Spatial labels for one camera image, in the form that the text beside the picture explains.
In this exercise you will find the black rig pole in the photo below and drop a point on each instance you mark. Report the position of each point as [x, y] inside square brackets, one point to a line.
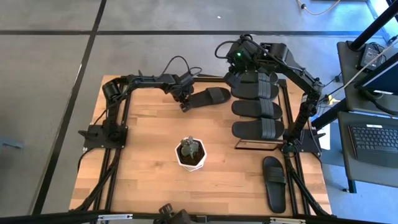
[373, 26]
[329, 115]

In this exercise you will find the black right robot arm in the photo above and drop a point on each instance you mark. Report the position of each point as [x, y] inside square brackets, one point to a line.
[298, 73]

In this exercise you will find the black laptop screen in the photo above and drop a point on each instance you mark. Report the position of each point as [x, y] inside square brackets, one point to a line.
[385, 77]

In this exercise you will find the white paper sheet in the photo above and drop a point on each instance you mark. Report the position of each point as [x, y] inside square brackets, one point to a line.
[325, 141]

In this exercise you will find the grey work desk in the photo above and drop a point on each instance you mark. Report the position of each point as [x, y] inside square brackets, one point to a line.
[345, 155]
[348, 81]

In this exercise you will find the wooden shelf with black frame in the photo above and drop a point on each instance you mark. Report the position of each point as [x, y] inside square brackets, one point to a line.
[259, 140]

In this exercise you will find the green cactus plant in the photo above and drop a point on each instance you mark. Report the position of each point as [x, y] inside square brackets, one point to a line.
[189, 147]

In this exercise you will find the black rig crossbar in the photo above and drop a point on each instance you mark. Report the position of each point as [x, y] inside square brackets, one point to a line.
[46, 217]

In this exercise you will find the black keyboard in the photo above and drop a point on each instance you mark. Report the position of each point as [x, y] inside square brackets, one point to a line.
[373, 140]

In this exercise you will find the small grey floor object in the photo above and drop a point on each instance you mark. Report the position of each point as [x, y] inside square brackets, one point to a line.
[11, 143]

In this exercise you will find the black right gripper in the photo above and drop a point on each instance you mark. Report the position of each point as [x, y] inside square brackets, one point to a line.
[244, 59]

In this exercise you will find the black power adapter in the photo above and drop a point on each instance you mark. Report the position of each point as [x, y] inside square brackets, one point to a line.
[370, 54]

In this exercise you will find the black aluminium table frame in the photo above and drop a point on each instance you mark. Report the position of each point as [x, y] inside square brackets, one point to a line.
[291, 189]

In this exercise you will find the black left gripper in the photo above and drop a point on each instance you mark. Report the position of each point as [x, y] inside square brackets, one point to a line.
[183, 88]

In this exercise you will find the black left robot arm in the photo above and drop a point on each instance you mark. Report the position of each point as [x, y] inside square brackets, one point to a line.
[146, 80]

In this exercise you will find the white angular plant pot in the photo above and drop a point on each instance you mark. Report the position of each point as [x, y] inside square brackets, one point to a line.
[191, 166]

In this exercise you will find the black rubber slide sandal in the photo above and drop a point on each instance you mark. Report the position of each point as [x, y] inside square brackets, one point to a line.
[274, 186]
[248, 109]
[248, 129]
[211, 97]
[267, 77]
[248, 91]

